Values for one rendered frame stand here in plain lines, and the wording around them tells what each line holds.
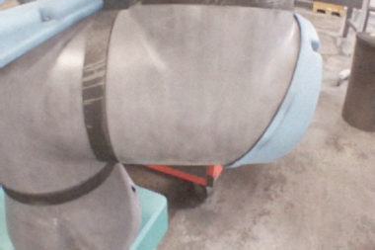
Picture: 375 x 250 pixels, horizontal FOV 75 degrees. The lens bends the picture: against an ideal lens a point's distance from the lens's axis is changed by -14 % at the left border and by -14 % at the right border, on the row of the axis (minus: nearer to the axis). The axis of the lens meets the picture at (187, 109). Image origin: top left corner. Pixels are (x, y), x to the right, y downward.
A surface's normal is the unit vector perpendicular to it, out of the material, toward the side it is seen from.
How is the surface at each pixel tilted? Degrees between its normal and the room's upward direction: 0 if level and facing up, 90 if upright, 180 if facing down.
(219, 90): 80
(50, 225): 73
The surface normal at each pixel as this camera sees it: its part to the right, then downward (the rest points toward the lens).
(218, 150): 0.01, 0.71
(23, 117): 0.04, 0.40
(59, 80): 0.03, 0.02
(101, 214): 0.76, 0.04
